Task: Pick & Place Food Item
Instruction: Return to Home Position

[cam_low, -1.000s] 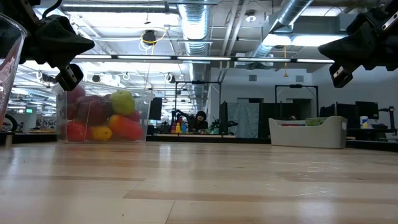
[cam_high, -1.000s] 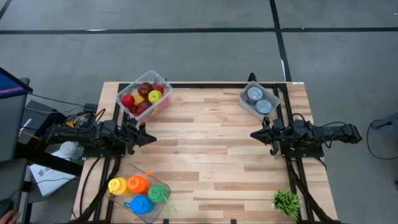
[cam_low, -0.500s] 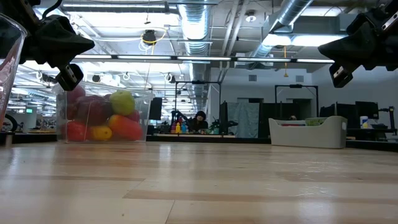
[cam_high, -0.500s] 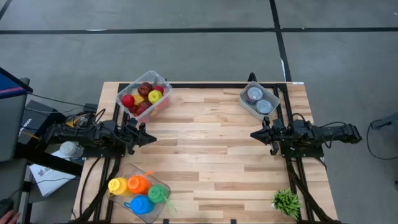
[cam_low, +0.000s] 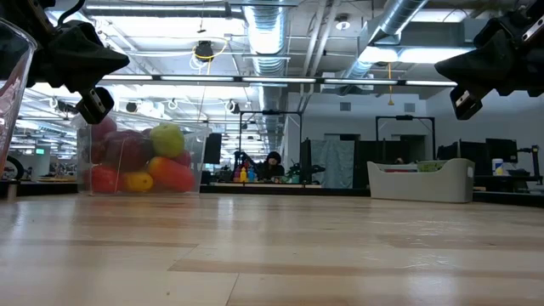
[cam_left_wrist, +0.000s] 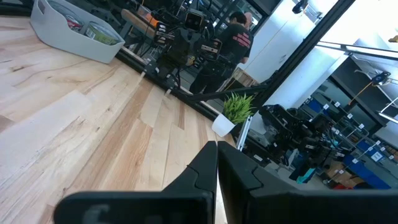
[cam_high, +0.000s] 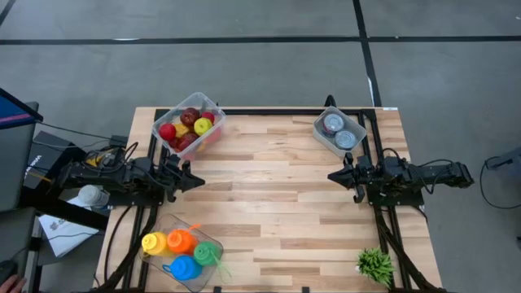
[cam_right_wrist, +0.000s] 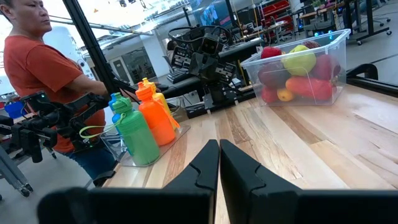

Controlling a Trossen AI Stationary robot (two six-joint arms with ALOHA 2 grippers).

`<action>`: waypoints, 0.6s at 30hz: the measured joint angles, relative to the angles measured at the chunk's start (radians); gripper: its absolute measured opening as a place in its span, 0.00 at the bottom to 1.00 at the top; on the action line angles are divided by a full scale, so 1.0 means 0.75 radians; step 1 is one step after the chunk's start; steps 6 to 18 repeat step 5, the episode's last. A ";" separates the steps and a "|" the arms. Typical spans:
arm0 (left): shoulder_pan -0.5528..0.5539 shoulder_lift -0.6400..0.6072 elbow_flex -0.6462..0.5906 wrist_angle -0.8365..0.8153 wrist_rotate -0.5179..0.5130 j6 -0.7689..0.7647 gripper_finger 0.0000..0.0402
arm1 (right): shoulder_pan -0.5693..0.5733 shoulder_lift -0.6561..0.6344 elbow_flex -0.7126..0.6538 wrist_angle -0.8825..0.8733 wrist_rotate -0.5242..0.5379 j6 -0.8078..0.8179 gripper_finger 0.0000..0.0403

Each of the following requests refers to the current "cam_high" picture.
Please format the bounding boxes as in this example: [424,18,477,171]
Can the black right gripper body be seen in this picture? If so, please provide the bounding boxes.
[343,152,374,192]

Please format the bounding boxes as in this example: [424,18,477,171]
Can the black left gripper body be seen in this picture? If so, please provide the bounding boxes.
[160,164,184,203]

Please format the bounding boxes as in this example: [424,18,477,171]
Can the dark red toy fruit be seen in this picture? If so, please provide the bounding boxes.
[177,132,199,151]

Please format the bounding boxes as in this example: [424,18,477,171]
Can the green label tuna can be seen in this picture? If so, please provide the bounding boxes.
[334,129,358,151]

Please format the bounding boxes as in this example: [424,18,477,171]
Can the yellow green toy pear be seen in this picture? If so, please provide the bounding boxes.
[193,117,213,137]

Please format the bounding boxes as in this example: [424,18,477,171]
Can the dark red toy pomegranate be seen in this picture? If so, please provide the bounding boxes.
[180,107,201,127]

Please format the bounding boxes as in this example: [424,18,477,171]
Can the silver tin can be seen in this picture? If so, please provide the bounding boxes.
[322,112,346,138]

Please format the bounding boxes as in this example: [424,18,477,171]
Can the orange plastic water bottle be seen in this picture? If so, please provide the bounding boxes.
[166,223,202,256]

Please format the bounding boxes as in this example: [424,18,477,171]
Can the yellow plastic water bottle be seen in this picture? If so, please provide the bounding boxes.
[141,231,170,257]

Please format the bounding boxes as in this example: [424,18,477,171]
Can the green plastic water bottle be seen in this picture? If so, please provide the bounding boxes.
[193,241,232,282]

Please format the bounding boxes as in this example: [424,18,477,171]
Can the blue plastic water bottle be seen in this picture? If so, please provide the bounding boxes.
[162,255,204,282]

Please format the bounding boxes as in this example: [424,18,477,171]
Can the clear plastic container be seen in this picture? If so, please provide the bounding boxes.
[138,213,225,293]

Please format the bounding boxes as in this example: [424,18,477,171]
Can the large clear plastic bin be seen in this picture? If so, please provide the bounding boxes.
[151,91,227,160]

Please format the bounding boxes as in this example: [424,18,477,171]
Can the green artificial plant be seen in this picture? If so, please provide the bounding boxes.
[356,247,396,288]

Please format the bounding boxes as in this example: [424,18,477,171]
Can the white paper sheets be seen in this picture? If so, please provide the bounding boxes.
[38,213,101,258]

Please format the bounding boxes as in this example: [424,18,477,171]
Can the black case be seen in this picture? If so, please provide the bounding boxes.
[23,129,89,192]

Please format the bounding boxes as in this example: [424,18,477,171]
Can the grey cabinet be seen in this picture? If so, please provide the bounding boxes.
[0,101,40,212]

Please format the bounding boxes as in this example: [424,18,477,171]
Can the person's hand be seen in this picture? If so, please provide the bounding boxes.
[0,274,27,293]

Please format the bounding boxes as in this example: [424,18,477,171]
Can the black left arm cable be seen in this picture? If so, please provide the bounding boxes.
[79,140,140,172]

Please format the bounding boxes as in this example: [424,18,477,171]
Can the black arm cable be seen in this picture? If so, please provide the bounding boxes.
[79,140,140,172]
[378,146,455,195]

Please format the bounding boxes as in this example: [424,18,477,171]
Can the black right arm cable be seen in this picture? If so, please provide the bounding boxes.
[378,146,455,195]

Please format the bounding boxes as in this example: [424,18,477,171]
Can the black floor cable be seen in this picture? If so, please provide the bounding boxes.
[479,155,521,211]

